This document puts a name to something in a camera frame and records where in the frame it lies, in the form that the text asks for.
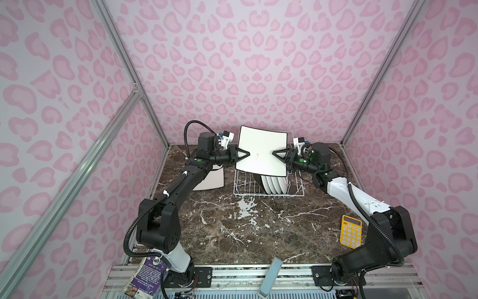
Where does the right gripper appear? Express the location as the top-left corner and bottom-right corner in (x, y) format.
(273, 148), (320, 175)

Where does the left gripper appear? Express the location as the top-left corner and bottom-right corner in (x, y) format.
(209, 146), (250, 168)

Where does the white square plate black rim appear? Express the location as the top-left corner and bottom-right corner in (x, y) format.
(193, 165), (225, 191)

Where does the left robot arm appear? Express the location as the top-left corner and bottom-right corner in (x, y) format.
(123, 132), (250, 286)

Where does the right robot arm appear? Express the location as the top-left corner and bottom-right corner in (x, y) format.
(273, 143), (418, 288)

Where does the white round plate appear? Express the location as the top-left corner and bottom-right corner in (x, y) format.
(278, 177), (289, 194)
(266, 176), (278, 194)
(261, 176), (272, 194)
(271, 176), (283, 194)

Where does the yellow calculator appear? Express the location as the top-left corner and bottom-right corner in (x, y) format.
(339, 215), (362, 249)

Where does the grey-blue phone-like device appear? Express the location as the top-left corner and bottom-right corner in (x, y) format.
(258, 257), (283, 299)

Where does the purple booklet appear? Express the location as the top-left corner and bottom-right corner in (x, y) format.
(122, 257), (167, 299)

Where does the white wire dish rack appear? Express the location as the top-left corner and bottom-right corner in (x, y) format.
(233, 130), (305, 198)

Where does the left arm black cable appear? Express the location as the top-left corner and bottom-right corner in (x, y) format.
(122, 120), (217, 299)

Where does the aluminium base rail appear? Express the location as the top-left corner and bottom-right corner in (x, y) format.
(98, 261), (426, 299)

